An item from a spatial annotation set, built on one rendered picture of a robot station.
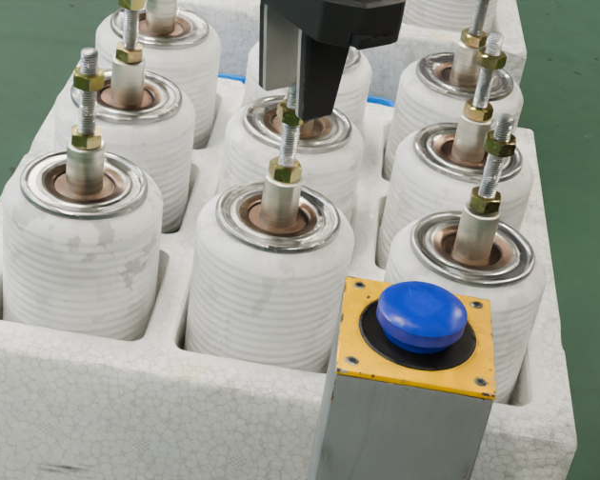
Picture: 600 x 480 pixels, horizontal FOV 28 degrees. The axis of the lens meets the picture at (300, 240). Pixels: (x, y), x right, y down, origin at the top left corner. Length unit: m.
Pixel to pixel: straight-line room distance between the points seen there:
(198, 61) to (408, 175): 0.20
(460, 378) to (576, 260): 0.70
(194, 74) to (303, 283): 0.27
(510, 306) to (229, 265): 0.16
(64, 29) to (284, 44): 0.86
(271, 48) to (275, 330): 0.17
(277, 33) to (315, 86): 0.04
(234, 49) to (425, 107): 0.33
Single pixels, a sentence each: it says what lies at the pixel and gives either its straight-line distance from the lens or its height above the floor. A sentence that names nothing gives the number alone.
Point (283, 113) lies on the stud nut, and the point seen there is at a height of 0.33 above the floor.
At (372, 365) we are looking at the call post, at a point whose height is 0.31.
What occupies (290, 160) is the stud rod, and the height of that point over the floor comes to 0.29.
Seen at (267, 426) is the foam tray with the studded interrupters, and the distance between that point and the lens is 0.72.
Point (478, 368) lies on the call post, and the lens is 0.53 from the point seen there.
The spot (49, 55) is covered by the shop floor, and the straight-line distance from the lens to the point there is 1.44.
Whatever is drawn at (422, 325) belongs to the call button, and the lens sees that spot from 0.52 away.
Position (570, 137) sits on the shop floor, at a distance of 1.45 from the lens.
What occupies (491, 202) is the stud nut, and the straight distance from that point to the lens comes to 0.70.
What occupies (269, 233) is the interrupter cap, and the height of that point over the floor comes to 0.25.
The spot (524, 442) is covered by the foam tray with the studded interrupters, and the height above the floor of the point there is 0.18.
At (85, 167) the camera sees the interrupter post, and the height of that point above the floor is 0.27.
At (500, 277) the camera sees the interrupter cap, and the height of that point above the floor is 0.25.
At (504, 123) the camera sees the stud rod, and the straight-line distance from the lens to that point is 0.68.
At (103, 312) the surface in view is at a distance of 0.73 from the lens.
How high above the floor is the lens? 0.64
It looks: 34 degrees down
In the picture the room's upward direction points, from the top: 9 degrees clockwise
